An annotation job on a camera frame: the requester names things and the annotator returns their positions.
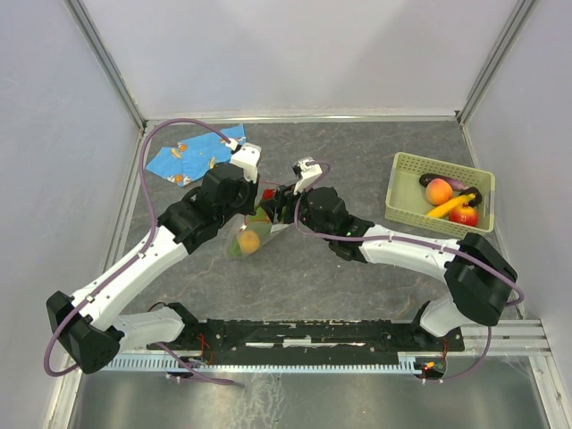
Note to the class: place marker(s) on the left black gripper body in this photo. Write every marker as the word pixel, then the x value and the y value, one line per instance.
pixel 245 201

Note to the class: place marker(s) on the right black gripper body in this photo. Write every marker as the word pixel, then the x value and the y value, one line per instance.
pixel 285 197

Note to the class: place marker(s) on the red strawberry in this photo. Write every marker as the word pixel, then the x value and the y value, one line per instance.
pixel 268 194

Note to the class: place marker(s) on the green leaf vegetable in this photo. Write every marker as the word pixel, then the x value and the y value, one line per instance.
pixel 257 222

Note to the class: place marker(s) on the clear zip top bag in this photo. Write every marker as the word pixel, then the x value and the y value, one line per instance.
pixel 265 185

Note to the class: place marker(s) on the small orange mango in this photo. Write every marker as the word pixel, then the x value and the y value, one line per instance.
pixel 248 242

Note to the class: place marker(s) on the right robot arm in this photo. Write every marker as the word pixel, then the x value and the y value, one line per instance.
pixel 479 279

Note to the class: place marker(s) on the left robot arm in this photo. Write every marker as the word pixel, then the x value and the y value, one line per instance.
pixel 90 325

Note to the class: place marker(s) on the blue patterned cloth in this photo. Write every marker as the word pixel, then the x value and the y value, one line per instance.
pixel 190 159

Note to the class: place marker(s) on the orange peach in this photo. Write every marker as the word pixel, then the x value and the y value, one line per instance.
pixel 438 192

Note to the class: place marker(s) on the yellow banana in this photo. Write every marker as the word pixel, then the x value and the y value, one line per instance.
pixel 445 208

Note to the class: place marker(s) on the pale green plastic basket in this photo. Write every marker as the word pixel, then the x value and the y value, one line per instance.
pixel 405 200

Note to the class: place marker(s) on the dark purple eggplant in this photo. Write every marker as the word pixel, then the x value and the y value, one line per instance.
pixel 425 179

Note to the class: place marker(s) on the red apple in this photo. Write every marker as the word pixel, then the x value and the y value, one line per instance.
pixel 465 215

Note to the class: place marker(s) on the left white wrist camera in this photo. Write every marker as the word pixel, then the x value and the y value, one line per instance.
pixel 247 158

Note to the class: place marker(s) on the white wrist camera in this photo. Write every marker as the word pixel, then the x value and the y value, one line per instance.
pixel 247 158
pixel 307 171

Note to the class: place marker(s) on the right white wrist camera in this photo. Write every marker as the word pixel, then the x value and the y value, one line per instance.
pixel 307 171

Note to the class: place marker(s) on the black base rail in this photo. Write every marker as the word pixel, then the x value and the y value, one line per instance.
pixel 310 342

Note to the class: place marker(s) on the light blue cable duct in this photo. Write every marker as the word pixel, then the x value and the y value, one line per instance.
pixel 162 362

